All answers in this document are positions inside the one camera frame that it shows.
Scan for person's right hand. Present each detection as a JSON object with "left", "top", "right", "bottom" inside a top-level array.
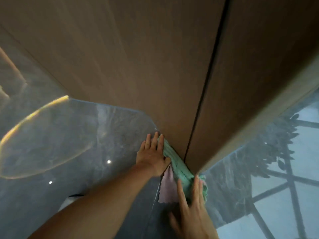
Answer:
[{"left": 169, "top": 175, "right": 220, "bottom": 239}]

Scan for person's left hand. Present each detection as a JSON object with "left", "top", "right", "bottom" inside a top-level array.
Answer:
[{"left": 136, "top": 131, "right": 172, "bottom": 177}]

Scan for green microfibre cloth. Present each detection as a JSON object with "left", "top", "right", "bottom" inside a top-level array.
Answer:
[{"left": 158, "top": 135, "right": 209, "bottom": 202}]

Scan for person's left forearm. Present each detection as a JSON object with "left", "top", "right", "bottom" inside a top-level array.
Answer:
[{"left": 26, "top": 164, "right": 162, "bottom": 239}]

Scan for pink cloth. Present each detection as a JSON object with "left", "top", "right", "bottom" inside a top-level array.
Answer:
[{"left": 159, "top": 164, "right": 181, "bottom": 204}]

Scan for wide brown wooden cabinet door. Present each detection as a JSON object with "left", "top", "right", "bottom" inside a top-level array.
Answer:
[{"left": 0, "top": 0, "right": 228, "bottom": 160}]

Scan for light wooden cabinet side panel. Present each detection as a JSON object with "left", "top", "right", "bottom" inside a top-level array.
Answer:
[{"left": 198, "top": 69, "right": 319, "bottom": 176}]

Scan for narrow brown wooden cabinet door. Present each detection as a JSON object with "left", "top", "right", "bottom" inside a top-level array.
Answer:
[{"left": 185, "top": 0, "right": 319, "bottom": 172}]

